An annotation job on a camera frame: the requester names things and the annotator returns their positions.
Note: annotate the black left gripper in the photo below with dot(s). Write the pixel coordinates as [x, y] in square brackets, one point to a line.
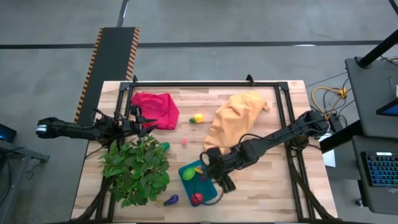
[130, 128]

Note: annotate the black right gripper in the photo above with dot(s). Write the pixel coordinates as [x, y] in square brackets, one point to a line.
[225, 166]

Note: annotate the small yellow toy banana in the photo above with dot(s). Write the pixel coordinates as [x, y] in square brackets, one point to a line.
[198, 170]

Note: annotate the green toy lime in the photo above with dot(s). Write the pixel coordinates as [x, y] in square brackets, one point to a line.
[188, 173]

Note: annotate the red toy tomato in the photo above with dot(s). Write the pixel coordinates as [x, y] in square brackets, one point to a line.
[197, 198]

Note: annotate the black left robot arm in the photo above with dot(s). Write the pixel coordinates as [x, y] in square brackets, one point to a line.
[71, 130]

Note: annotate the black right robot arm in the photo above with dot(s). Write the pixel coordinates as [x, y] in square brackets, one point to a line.
[280, 137]

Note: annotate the teal plastic tupperware container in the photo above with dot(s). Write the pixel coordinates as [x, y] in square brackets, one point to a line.
[199, 186]

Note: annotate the red crumpled cloth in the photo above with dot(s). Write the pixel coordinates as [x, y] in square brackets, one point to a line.
[155, 109]

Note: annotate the green toy vegetable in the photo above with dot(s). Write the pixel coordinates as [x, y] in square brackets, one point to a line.
[165, 146]

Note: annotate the small pink toy fruit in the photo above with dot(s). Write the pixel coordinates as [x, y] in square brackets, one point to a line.
[184, 142]

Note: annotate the potted green leafy plant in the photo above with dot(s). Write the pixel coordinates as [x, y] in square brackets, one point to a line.
[136, 171]

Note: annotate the purple toy eggplant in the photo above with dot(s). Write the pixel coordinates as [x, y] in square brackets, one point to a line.
[171, 200]

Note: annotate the yellow crumpled cloth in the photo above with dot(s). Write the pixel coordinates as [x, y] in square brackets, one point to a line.
[233, 121]

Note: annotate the black hazard-striped floor mat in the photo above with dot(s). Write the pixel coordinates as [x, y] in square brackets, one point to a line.
[112, 56]

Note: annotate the white paper sheet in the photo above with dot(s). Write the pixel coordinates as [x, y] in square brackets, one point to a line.
[329, 158]

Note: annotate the grey metal stand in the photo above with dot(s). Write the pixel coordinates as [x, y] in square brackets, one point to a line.
[12, 152]

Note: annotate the black rig pole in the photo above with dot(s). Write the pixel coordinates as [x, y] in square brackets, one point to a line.
[376, 49]
[340, 137]

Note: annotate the black power strip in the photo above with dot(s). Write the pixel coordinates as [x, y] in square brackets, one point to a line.
[335, 122]

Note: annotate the black device with blue light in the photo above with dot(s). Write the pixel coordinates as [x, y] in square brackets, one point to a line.
[6, 133]

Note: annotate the grey desk surface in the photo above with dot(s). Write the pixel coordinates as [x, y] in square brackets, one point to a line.
[359, 193]
[373, 93]

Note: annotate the black caster wheel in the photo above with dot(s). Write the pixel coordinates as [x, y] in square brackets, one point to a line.
[359, 201]

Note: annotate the backlit black keyboard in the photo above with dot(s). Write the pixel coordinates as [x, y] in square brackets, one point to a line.
[382, 169]

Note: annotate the blue lit laptop screen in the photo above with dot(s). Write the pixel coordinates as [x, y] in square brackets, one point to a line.
[390, 109]

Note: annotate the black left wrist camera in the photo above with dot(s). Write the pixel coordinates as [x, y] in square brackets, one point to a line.
[136, 112]

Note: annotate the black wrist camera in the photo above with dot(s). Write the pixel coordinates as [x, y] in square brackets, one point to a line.
[136, 112]
[213, 153]

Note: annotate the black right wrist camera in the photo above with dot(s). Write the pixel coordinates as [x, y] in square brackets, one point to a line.
[213, 153]

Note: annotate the black aluminium table frame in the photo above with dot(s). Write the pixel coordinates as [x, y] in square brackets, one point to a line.
[202, 84]

